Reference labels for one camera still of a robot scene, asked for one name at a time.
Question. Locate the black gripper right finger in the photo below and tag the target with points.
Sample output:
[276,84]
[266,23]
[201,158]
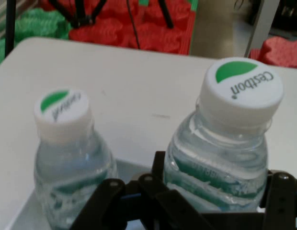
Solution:
[285,203]

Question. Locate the black tripod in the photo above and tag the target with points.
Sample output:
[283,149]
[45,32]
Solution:
[80,14]

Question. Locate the large red foam block stack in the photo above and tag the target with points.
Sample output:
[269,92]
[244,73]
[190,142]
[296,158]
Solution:
[151,36]

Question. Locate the dark background equipment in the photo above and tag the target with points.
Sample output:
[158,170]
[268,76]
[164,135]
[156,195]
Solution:
[287,14]

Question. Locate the white metal post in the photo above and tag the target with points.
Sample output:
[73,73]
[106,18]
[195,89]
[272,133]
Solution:
[261,24]

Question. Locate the water bottle green label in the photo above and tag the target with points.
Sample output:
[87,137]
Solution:
[222,155]
[67,155]

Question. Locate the green foam block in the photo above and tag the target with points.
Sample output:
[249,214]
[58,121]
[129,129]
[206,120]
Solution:
[38,26]
[143,2]

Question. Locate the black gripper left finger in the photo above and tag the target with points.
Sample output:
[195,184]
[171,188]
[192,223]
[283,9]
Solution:
[129,208]

